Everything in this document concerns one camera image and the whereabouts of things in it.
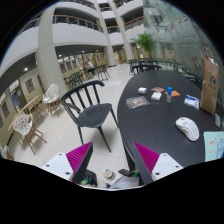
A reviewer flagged clear plastic snack bag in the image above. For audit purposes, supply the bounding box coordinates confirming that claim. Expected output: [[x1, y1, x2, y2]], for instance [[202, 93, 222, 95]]
[[126, 96, 149, 110]]

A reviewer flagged black spindle-back chair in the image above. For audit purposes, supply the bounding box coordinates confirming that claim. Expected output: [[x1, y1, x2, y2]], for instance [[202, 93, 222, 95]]
[[60, 80, 117, 151]]

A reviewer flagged potted palm plant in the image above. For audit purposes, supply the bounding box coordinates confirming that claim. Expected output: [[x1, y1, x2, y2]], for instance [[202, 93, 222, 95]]
[[131, 32, 157, 58]]

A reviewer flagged brown paper bag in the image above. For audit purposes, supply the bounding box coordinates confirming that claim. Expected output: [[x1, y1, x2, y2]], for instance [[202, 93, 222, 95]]
[[200, 58, 220, 114]]

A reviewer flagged white lattice chair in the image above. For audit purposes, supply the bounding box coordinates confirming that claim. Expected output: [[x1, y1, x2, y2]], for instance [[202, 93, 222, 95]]
[[42, 84, 60, 113], [13, 114, 43, 150]]

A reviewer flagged blue-capped glue stick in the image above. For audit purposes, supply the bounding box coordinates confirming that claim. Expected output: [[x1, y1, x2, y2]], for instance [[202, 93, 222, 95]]
[[167, 87, 172, 103]]

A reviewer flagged white lattice chair near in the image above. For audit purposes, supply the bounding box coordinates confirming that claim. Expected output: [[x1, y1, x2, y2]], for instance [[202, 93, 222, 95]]
[[13, 114, 43, 150]]

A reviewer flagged orange paper square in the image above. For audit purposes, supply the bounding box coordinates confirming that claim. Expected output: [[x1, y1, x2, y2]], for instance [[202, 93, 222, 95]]
[[165, 91, 180, 97]]

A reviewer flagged seated person in white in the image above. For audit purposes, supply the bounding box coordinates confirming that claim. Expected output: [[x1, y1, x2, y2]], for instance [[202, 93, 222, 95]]
[[85, 61, 95, 76]]

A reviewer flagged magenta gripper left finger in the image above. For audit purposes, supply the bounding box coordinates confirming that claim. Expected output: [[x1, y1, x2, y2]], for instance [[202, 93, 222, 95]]
[[42, 141, 94, 185]]

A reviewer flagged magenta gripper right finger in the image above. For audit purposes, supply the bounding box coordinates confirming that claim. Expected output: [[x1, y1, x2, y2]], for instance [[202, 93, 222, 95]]
[[133, 141, 184, 186]]

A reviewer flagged white computer mouse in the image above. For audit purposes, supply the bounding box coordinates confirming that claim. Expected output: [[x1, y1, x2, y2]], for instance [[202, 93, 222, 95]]
[[175, 117, 200, 141]]

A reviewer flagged wooden cafe table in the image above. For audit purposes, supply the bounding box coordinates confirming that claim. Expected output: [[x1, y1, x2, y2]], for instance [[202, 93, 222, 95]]
[[8, 96, 47, 129]]

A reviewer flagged black smartphone on floor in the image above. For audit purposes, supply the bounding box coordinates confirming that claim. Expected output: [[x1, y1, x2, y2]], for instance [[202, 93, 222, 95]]
[[118, 169, 134, 177]]

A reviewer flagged white lattice chair far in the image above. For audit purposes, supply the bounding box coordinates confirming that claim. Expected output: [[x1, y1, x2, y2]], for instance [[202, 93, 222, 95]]
[[42, 84, 60, 113]]

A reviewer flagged white rectangular eraser box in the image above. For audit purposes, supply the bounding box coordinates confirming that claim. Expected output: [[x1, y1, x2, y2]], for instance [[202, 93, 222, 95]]
[[151, 92, 162, 101]]

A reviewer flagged brown card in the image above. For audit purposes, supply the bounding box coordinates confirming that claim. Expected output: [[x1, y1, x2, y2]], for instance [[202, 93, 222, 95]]
[[151, 87, 165, 93]]

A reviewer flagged small white box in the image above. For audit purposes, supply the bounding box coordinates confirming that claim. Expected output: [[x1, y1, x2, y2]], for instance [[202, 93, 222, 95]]
[[138, 87, 147, 94]]

